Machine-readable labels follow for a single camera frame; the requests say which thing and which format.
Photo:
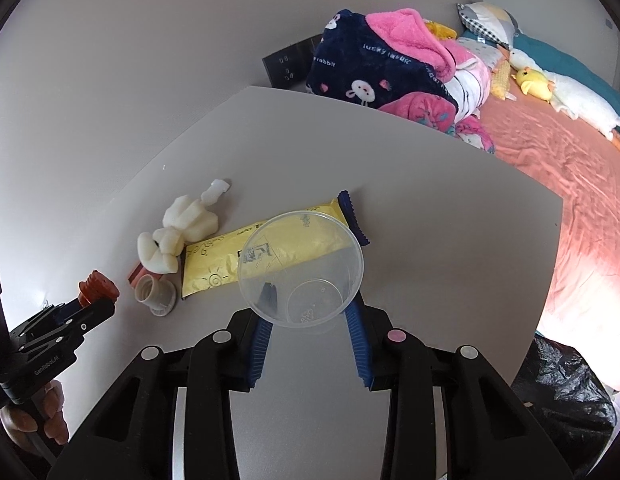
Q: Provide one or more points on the pink patterned blanket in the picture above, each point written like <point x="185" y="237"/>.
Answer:
<point x="425" y="110"/>

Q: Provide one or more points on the small white foam piece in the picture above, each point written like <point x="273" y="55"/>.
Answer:
<point x="216" y="191"/>

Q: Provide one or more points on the black trash bag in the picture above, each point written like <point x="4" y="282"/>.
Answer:
<point x="565" y="400"/>

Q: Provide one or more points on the yellow snack packet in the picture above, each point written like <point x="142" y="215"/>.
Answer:
<point x="215" y="260"/>

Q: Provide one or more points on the white striped cloth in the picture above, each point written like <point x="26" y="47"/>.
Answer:
<point x="470" y="87"/>

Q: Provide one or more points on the white goose plush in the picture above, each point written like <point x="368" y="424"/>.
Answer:
<point x="585" y="100"/>

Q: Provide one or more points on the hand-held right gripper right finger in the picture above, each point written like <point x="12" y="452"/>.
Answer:
<point x="357" y="345"/>

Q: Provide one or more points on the yellow corn plush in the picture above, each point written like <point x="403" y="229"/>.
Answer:
<point x="502" y="80"/>

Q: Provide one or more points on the black wall socket panel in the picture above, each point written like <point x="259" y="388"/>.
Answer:
<point x="287" y="67"/>

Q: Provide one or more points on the clear plastic cup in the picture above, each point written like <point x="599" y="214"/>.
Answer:
<point x="310" y="280"/>

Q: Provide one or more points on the large white foam piece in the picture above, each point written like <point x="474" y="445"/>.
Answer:
<point x="192" y="220"/>

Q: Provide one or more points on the person's left hand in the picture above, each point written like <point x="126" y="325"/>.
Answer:
<point x="55" y="400"/>

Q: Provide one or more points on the pink bed sheet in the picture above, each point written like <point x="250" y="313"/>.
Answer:
<point x="565" y="185"/>

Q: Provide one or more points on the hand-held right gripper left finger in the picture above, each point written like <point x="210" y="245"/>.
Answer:
<point x="260" y="355"/>

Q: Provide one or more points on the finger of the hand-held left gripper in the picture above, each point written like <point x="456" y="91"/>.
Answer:
<point x="50" y="316"/>
<point x="85" y="322"/>

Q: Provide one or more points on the navy printed blanket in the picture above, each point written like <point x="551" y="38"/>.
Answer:
<point x="370" y="65"/>

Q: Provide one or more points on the orange plastic plug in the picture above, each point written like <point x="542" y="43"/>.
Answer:
<point x="97" y="286"/>

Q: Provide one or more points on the small red white box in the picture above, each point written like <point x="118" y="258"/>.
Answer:
<point x="136" y="271"/>

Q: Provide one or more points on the checked pillow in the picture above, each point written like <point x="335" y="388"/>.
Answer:
<point x="487" y="22"/>

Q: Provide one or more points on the yellow duck plush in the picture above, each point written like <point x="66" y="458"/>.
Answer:
<point x="535" y="82"/>

